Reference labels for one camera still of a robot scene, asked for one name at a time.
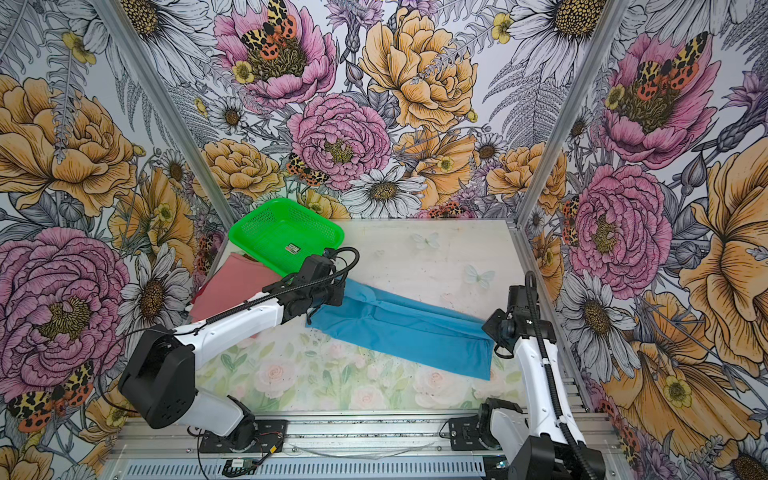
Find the left aluminium corner post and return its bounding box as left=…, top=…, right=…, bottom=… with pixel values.
left=94, top=1, right=238, bottom=230

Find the blue t shirt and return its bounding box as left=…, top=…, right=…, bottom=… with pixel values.
left=311, top=280, right=494, bottom=380

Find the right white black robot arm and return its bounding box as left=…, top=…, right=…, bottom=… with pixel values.
left=477, top=279, right=606, bottom=479

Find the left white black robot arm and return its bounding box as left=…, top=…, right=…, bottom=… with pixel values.
left=118, top=249, right=349, bottom=451

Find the green plastic basket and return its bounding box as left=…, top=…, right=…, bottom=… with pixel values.
left=228, top=198, right=345, bottom=276

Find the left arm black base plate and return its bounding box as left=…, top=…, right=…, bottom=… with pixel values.
left=200, top=419, right=288, bottom=454

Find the right aluminium corner post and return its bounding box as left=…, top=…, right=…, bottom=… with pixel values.
left=515, top=0, right=630, bottom=229

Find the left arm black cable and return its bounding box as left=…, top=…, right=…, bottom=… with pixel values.
left=95, top=245, right=361, bottom=415

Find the folded red t shirt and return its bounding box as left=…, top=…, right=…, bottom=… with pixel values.
left=188, top=253, right=281, bottom=323

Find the aluminium front rail frame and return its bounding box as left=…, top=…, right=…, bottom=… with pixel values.
left=101, top=410, right=631, bottom=480

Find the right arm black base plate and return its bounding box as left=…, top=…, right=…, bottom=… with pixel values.
left=448, top=415, right=499, bottom=452

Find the aluminium corner post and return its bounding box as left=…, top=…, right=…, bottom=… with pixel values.
left=515, top=0, right=630, bottom=229
left=94, top=1, right=238, bottom=230

